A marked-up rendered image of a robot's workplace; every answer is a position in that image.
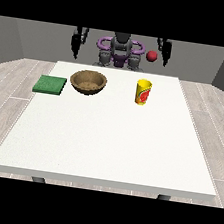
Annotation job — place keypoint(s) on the brown wooden bowl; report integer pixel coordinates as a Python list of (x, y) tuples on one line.
[(88, 83)]

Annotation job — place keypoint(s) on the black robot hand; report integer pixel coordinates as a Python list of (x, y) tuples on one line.
[(166, 52), (75, 43)]

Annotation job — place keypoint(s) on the yellow cup with melon print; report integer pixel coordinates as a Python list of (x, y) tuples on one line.
[(143, 92)]

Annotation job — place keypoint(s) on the small red ball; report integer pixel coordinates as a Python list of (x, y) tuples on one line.
[(151, 56)]

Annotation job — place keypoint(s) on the green square pad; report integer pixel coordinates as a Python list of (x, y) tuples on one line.
[(49, 84)]

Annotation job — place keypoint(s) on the grey robot trunk purple rings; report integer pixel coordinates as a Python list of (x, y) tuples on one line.
[(119, 53)]

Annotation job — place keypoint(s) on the dark table leg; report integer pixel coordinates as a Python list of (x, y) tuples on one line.
[(163, 197), (38, 179)]

